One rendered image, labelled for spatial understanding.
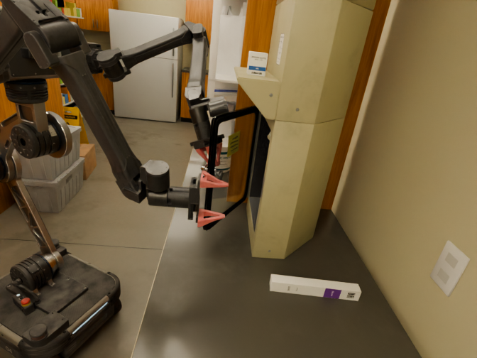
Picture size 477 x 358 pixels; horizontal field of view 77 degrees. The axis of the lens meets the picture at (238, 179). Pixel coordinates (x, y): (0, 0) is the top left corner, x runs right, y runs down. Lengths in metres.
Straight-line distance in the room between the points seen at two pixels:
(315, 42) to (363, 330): 0.75
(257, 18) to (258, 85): 0.41
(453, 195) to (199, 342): 0.71
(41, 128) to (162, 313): 0.90
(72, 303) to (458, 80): 1.88
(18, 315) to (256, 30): 1.72
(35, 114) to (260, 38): 0.89
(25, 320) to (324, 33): 1.79
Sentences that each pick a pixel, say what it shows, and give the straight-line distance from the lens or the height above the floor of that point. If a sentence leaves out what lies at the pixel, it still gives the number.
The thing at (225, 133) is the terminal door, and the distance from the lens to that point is 0.95.
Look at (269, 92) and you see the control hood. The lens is 0.82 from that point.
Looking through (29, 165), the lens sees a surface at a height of 0.46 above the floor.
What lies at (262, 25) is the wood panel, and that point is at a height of 1.65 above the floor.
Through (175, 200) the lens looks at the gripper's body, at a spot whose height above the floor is 1.20.
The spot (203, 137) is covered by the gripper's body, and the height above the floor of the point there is 1.29.
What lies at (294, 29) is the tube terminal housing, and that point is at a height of 1.63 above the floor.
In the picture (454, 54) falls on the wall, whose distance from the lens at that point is 1.00.
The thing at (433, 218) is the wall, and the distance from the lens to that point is 0.95.
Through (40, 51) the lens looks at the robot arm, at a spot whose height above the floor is 1.53.
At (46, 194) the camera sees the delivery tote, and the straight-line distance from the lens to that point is 3.07.
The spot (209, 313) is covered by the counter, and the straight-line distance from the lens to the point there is 0.87.
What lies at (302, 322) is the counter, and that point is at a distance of 0.90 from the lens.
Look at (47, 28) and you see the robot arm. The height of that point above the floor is 1.57.
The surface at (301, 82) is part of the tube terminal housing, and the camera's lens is 0.83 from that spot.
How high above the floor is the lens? 1.60
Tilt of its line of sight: 25 degrees down
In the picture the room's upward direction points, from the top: 7 degrees clockwise
